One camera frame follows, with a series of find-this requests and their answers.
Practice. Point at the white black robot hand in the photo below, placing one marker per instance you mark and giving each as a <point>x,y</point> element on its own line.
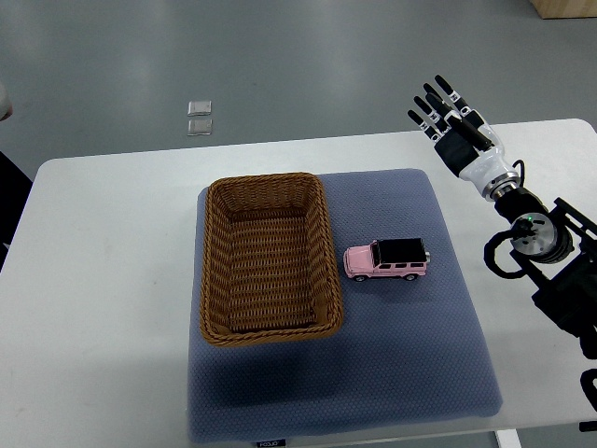
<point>469,147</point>

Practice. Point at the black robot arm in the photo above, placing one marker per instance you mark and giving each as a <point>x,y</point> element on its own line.
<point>555,248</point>

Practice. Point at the pink toy car black roof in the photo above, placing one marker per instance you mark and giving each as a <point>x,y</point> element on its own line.
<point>404,258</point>

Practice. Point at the brown wicker basket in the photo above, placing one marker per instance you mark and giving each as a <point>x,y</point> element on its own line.
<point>269,272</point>

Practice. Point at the wooden box corner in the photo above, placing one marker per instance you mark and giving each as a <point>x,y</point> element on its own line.
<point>565,9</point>

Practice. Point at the blue-grey padded mat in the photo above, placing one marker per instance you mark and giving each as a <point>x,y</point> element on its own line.
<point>408,351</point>

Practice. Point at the upper metal floor plate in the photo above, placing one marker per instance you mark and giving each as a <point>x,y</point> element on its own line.
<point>199,108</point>

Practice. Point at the dark object at left edge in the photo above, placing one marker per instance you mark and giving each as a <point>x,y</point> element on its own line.
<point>15,190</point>

